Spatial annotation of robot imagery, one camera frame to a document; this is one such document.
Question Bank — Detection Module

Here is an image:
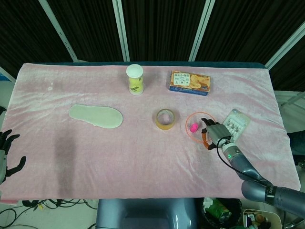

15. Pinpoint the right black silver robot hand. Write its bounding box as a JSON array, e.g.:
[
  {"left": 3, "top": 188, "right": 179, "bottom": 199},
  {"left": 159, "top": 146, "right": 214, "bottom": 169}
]
[{"left": 201, "top": 117, "right": 235, "bottom": 151}]

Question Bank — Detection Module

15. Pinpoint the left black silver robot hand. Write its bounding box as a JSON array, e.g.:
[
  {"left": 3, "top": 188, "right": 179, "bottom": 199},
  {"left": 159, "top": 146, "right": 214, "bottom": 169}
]
[{"left": 0, "top": 129, "right": 27, "bottom": 185}]

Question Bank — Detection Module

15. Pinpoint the thin orange ring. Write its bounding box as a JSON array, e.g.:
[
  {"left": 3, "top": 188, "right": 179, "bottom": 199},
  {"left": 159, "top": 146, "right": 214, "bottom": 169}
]
[{"left": 185, "top": 111, "right": 216, "bottom": 147}]

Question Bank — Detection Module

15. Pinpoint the silver pill blister pack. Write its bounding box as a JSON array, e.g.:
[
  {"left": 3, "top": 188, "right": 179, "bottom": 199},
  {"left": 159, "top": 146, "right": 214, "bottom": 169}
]
[{"left": 222, "top": 108, "right": 251, "bottom": 144}]

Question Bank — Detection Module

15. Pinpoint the yellow packing tape roll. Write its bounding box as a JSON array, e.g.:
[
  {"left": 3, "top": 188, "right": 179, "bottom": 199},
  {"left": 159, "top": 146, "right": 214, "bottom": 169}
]
[{"left": 155, "top": 108, "right": 177, "bottom": 131}]

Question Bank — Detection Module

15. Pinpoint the blue orange biscuit box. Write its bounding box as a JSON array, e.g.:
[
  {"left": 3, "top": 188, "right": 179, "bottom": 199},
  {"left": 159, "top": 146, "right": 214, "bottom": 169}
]
[{"left": 168, "top": 70, "right": 212, "bottom": 97}]

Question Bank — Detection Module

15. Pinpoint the black waste bin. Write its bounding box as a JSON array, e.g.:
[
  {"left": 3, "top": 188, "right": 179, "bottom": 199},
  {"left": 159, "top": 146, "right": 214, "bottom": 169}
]
[{"left": 202, "top": 197, "right": 243, "bottom": 229}]

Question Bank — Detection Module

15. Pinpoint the beige box of small items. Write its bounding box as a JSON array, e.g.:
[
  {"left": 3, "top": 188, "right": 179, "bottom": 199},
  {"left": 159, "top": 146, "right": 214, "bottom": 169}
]
[{"left": 242, "top": 208, "right": 282, "bottom": 229}]

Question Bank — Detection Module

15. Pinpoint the pink plush table cloth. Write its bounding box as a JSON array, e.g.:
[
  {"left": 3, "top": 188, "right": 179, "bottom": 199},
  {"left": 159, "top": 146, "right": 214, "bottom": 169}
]
[{"left": 0, "top": 62, "right": 301, "bottom": 204}]

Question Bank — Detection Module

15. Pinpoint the clear tennis ball tube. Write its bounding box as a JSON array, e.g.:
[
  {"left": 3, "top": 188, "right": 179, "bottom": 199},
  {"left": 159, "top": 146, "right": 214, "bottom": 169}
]
[{"left": 125, "top": 63, "right": 145, "bottom": 96}]

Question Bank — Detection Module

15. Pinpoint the pale green shoe insole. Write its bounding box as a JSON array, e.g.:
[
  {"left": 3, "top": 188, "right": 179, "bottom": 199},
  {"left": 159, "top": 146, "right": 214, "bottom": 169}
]
[{"left": 69, "top": 104, "right": 124, "bottom": 129}]

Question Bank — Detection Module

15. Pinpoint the grey blue robot torso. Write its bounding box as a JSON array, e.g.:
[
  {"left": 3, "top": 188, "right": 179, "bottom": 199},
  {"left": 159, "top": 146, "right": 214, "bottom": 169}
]
[{"left": 95, "top": 198, "right": 202, "bottom": 229}]

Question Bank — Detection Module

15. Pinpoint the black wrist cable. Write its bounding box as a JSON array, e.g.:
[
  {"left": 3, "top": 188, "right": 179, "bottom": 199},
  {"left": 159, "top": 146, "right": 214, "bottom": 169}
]
[{"left": 216, "top": 136, "right": 273, "bottom": 187}]

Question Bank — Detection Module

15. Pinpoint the black floor cable bundle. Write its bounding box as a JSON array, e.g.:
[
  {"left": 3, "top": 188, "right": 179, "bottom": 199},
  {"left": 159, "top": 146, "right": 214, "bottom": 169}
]
[{"left": 0, "top": 198, "right": 96, "bottom": 229}]

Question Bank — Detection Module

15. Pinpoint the white frame post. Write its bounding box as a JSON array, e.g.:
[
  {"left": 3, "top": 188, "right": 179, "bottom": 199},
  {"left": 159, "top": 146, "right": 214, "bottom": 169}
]
[
  {"left": 265, "top": 23, "right": 305, "bottom": 69},
  {"left": 189, "top": 0, "right": 216, "bottom": 62},
  {"left": 112, "top": 0, "right": 131, "bottom": 62},
  {"left": 39, "top": 0, "right": 78, "bottom": 62}
]

